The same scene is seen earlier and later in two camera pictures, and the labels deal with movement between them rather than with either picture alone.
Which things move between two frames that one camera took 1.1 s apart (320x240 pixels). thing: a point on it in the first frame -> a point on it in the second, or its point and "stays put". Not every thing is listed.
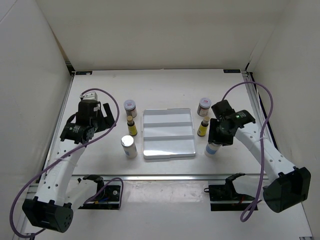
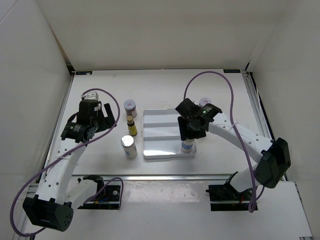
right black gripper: x=213 y=136 -> x=184 y=132
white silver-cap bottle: x=212 y=149 -> x=187 y=145
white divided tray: x=168 y=133 stays put
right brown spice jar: x=204 y=104 stays put
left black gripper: x=106 y=122 stays put
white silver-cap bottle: x=129 y=146 stays put
